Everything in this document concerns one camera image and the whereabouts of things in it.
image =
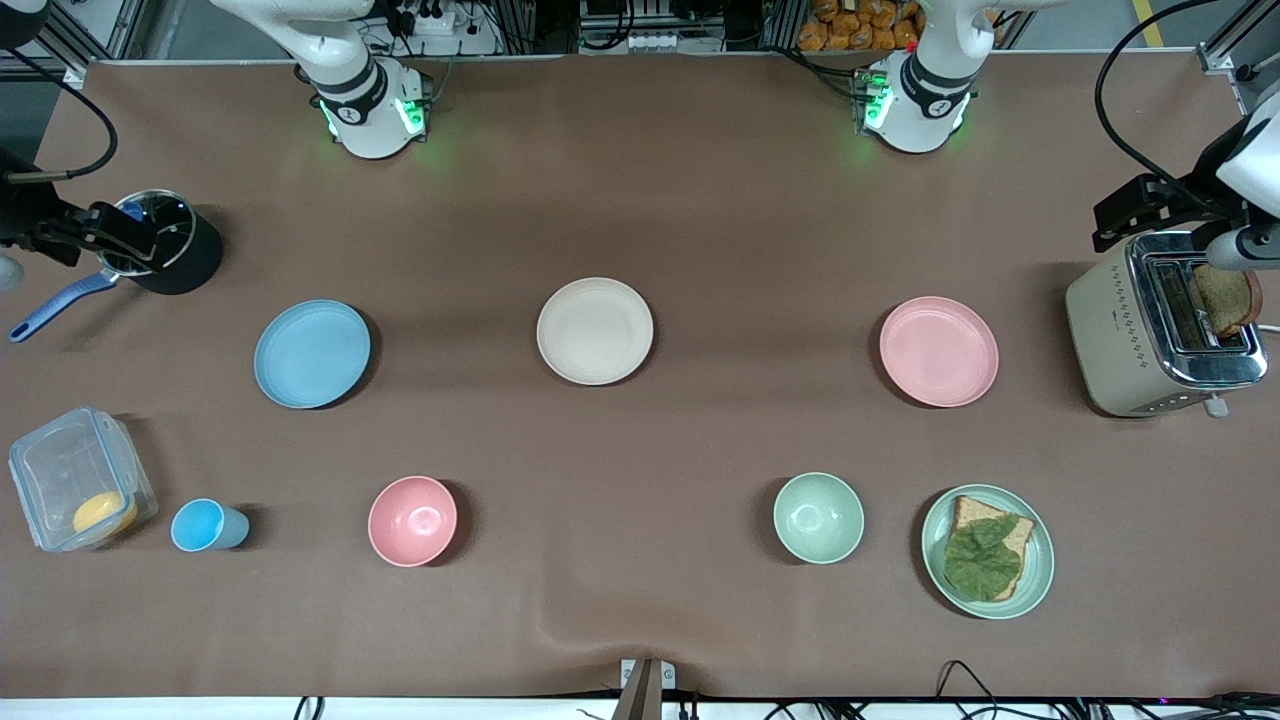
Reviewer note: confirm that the pink bowl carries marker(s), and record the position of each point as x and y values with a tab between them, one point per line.
412	521

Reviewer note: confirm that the pink plate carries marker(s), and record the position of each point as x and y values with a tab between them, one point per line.
939	352

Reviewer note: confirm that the green bowl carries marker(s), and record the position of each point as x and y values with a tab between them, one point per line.
818	518

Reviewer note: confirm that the beige chrome toaster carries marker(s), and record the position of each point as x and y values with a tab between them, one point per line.
1110	340

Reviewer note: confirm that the brown table cover mat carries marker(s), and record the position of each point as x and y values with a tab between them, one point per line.
700	200

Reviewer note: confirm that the glass lid blue knob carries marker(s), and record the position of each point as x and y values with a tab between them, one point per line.
165	225

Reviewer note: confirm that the beige plate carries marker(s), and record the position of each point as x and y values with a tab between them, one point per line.
595	331

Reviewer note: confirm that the bag of orange buns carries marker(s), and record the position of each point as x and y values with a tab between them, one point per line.
850	30

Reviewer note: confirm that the bread slice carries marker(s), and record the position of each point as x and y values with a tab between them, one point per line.
975	510

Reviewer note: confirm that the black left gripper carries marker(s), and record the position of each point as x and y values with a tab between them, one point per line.
1192	194

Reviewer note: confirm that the green plate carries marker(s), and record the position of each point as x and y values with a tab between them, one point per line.
1040	560

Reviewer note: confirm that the clear plastic container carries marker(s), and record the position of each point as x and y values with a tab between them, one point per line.
60	470

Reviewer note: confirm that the white power strip with plugs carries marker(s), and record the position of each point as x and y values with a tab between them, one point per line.
435	20

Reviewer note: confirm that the green lettuce leaf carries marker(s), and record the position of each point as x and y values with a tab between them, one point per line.
980	565

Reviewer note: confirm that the small white power strip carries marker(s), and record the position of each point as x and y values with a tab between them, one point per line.
652	42

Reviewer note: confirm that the brown toast slice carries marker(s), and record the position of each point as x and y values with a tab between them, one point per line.
1228	300

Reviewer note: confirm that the aluminium frame rail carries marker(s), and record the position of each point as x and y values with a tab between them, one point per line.
110	30
1225	58

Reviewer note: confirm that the blue cup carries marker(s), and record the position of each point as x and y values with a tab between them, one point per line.
200	526

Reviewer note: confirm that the yellow round food piece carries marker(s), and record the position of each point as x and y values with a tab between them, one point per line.
103	514

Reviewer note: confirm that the metal table edge bracket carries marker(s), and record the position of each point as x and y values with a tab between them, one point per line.
645	690

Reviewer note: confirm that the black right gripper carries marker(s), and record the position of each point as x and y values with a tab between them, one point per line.
28	222

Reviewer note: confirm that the blue plate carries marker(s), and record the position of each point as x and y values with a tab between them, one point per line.
312	354

